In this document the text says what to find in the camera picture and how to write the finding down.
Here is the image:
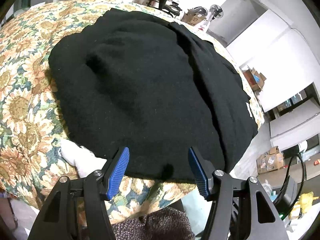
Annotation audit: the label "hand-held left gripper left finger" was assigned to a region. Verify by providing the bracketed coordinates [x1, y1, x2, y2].
[27, 146, 130, 240]

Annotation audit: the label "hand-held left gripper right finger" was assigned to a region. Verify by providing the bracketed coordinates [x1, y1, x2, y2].
[188, 146, 289, 240]

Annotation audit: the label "black sweater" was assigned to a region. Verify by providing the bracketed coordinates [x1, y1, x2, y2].
[48, 8, 259, 183]

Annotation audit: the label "yellow plastic bag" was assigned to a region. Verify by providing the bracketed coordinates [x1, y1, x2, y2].
[290, 192, 314, 220]

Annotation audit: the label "white orange bag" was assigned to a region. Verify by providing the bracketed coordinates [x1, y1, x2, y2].
[285, 205, 304, 230]

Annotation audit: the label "cardboard box with stickers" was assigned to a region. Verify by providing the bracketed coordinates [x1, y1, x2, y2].
[256, 146, 285, 174]

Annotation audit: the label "white garment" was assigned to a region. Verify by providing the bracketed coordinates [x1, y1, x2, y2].
[60, 139, 108, 179]

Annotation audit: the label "open cardboard box blue contents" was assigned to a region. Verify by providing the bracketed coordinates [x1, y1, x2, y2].
[242, 66, 267, 92]

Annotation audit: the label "sunflower print table cloth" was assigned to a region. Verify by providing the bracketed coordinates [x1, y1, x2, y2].
[0, 0, 265, 224]

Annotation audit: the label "printed cardboard box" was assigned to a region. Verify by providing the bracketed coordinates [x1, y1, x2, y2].
[181, 9, 208, 27]

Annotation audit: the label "grey fan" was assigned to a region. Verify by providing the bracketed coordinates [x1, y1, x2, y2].
[192, 6, 208, 18]

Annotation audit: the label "black standing fan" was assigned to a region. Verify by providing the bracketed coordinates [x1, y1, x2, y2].
[209, 4, 223, 20]

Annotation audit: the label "black cable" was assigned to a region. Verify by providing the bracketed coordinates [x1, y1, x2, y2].
[274, 152, 307, 204]

